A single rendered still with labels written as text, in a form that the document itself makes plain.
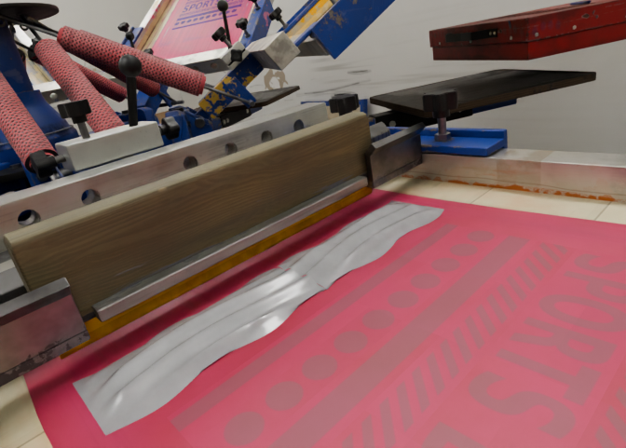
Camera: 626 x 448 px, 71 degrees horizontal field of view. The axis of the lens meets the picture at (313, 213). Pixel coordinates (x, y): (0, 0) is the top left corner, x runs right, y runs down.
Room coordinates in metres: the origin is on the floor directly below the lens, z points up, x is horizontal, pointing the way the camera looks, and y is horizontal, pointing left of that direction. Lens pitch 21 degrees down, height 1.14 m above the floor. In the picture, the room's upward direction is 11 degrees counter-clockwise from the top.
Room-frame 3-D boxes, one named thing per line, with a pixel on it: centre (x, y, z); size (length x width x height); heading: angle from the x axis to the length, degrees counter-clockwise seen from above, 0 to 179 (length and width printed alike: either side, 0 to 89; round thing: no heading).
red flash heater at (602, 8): (1.28, -0.80, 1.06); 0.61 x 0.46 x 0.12; 99
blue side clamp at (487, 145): (0.60, -0.13, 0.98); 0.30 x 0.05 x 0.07; 39
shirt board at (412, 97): (1.16, -0.06, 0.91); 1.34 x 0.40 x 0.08; 99
